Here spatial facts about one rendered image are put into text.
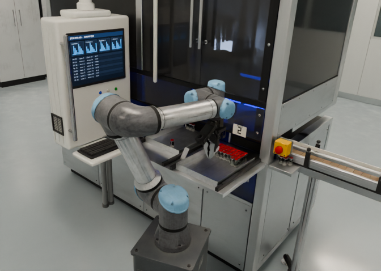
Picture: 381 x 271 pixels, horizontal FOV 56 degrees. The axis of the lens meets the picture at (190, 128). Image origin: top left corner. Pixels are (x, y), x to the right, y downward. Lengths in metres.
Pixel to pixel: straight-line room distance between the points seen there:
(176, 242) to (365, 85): 5.40
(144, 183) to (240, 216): 0.93
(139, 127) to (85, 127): 1.14
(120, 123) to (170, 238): 0.53
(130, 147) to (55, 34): 0.94
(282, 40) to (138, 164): 0.89
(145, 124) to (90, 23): 1.11
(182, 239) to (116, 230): 1.44
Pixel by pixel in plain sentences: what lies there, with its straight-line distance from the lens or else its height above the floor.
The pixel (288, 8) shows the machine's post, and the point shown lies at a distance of 1.74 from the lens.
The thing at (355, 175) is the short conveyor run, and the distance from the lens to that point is 1.91.
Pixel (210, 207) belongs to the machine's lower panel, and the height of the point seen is 0.43.
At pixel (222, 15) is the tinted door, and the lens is 1.93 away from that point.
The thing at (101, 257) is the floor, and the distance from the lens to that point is 2.65.
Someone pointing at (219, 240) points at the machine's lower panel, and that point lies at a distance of 2.42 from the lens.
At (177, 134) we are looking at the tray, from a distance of 2.21.
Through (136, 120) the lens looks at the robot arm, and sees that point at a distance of 1.13.
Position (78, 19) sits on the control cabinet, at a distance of 2.10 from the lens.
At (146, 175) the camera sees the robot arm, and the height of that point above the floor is 1.07.
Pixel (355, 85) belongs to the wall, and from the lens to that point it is 6.53.
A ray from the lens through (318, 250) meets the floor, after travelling 2.88.
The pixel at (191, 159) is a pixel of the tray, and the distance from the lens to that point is 1.90.
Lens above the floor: 1.78
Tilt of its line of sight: 23 degrees down
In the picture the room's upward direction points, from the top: 3 degrees clockwise
